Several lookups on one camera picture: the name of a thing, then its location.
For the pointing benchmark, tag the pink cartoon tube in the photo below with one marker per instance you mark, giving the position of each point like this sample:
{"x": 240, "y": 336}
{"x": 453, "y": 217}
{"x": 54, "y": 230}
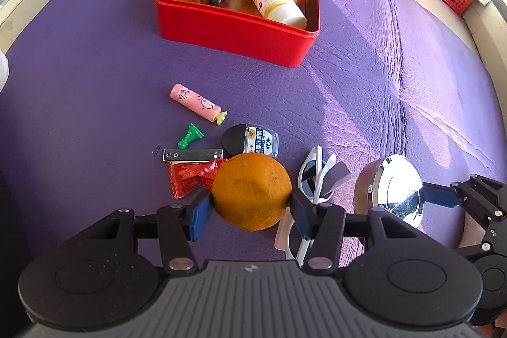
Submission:
{"x": 198, "y": 104}

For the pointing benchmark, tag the white sunglasses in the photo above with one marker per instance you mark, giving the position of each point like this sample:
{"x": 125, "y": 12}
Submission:
{"x": 317, "y": 180}

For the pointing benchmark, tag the red snack packet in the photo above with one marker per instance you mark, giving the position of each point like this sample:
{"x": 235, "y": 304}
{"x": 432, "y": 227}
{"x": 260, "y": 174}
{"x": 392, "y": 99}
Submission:
{"x": 185, "y": 177}

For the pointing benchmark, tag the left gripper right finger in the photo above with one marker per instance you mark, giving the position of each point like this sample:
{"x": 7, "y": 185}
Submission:
{"x": 321, "y": 229}

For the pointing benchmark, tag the white sock foot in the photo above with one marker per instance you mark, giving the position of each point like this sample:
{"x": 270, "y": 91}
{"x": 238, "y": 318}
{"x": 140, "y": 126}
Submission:
{"x": 4, "y": 70}

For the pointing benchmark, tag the red square tin box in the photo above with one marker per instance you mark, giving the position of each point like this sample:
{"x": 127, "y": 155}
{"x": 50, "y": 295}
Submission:
{"x": 238, "y": 27}

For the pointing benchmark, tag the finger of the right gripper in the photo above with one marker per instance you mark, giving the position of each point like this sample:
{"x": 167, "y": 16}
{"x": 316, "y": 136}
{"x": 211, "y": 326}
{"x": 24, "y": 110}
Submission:
{"x": 444, "y": 196}

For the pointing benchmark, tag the orange fruit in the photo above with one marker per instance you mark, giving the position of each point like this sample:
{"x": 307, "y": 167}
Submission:
{"x": 251, "y": 191}

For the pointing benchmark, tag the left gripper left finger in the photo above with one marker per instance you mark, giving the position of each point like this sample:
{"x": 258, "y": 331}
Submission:
{"x": 177, "y": 226}

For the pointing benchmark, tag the silver nail clipper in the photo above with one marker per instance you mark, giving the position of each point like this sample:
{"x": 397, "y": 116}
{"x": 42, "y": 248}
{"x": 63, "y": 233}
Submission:
{"x": 187, "y": 155}

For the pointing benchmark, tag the black capped clear jar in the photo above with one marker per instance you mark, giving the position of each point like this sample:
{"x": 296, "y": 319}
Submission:
{"x": 250, "y": 138}

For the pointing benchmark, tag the purple padded mat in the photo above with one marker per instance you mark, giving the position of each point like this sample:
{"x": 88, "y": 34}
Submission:
{"x": 86, "y": 111}

